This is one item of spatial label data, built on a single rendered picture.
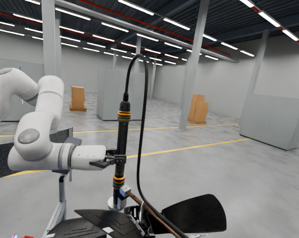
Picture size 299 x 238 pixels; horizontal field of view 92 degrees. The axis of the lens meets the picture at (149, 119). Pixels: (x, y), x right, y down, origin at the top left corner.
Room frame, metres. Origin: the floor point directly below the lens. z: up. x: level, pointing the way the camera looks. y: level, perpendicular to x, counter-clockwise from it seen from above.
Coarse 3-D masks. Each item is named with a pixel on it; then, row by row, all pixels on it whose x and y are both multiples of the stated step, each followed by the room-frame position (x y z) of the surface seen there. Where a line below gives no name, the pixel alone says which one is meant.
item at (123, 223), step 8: (88, 216) 0.30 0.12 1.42; (96, 216) 0.32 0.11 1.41; (104, 216) 0.34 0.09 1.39; (112, 216) 0.36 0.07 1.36; (120, 216) 0.39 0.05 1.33; (128, 216) 0.43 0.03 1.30; (96, 224) 0.28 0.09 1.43; (104, 224) 0.29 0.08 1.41; (112, 224) 0.31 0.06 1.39; (120, 224) 0.33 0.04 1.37; (128, 224) 0.37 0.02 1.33; (112, 232) 0.27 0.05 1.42; (120, 232) 0.29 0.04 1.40; (128, 232) 0.33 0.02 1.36; (136, 232) 0.37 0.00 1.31
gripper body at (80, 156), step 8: (72, 152) 0.41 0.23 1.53; (80, 152) 0.43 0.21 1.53; (88, 152) 0.43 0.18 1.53; (96, 152) 0.44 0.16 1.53; (104, 152) 0.45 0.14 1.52; (72, 160) 0.40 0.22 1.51; (80, 160) 0.40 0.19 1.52; (88, 160) 0.40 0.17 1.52; (96, 160) 0.41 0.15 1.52; (72, 168) 0.40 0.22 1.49; (80, 168) 0.40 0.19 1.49; (88, 168) 0.40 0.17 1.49; (96, 168) 0.41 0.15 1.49
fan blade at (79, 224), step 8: (64, 224) 0.49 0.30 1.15; (72, 224) 0.48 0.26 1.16; (80, 224) 0.48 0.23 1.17; (88, 224) 0.48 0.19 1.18; (48, 232) 0.45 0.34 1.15; (56, 232) 0.45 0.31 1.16; (64, 232) 0.44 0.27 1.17; (72, 232) 0.44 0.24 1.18; (80, 232) 0.44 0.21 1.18; (88, 232) 0.44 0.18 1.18; (96, 232) 0.45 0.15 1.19; (104, 232) 0.45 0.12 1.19
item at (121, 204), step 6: (126, 186) 0.46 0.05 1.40; (120, 192) 0.44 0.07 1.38; (126, 192) 0.44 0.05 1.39; (120, 198) 0.44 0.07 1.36; (126, 198) 0.46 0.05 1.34; (108, 204) 0.46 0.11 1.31; (114, 204) 0.46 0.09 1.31; (120, 204) 0.44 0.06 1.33; (114, 210) 0.44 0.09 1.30; (120, 210) 0.45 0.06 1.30
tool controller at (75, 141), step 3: (69, 138) 1.14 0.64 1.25; (72, 138) 1.15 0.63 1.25; (75, 138) 1.17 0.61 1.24; (78, 138) 1.19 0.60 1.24; (66, 141) 1.07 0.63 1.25; (69, 141) 1.09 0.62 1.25; (72, 141) 1.11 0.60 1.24; (75, 141) 1.12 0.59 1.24; (78, 141) 1.14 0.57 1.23; (81, 141) 1.19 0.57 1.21; (75, 144) 1.07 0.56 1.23; (78, 144) 1.09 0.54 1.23; (54, 171) 0.92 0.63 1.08; (57, 171) 0.93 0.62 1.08; (60, 171) 0.93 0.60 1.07; (63, 171) 0.94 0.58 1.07; (66, 171) 0.94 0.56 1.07; (66, 174) 0.95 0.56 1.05
